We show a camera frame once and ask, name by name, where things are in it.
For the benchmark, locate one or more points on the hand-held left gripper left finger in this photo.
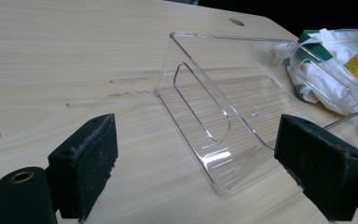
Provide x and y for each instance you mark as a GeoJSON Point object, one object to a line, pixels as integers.
{"type": "Point", "coordinates": [84, 174]}

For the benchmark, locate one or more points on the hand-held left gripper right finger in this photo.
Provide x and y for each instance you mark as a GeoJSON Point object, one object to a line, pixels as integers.
{"type": "Point", "coordinates": [320, 161]}

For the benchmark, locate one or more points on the clear plastic storage bin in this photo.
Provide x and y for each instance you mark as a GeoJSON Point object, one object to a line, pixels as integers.
{"type": "Point", "coordinates": [230, 102]}

